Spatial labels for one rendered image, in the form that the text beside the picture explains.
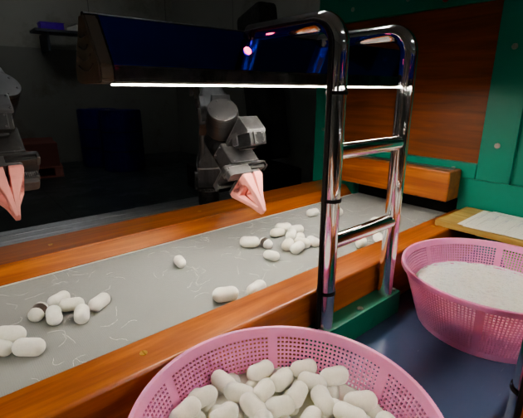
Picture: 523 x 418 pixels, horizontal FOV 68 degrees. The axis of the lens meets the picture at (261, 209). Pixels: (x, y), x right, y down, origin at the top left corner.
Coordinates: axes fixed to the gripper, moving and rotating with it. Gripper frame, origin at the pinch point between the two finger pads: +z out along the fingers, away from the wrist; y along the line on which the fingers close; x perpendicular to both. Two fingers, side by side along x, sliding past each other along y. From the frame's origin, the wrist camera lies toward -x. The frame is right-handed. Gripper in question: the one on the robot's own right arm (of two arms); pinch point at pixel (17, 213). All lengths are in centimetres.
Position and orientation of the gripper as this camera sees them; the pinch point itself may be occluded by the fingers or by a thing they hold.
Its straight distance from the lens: 68.3
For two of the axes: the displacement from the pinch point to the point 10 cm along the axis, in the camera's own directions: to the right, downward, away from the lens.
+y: 7.6, -1.9, 6.2
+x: -4.2, 5.9, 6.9
